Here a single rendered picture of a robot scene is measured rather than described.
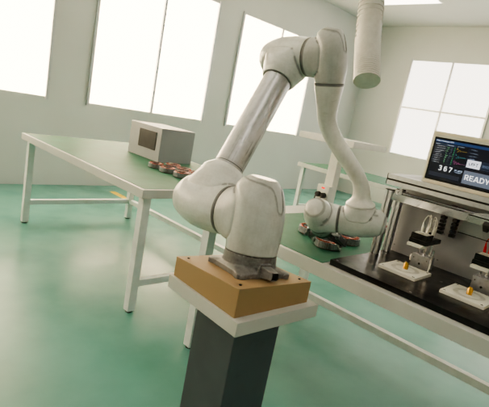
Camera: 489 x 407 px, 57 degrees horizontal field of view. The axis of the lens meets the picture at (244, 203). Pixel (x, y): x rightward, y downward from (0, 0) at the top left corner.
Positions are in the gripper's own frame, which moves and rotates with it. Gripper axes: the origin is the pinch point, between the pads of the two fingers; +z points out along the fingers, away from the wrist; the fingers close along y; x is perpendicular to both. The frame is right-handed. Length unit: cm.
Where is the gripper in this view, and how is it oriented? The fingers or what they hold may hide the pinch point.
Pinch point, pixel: (327, 242)
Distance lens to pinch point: 199.3
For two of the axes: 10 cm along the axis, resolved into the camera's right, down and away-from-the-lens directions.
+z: 2.6, 3.8, 8.9
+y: 8.9, 2.5, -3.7
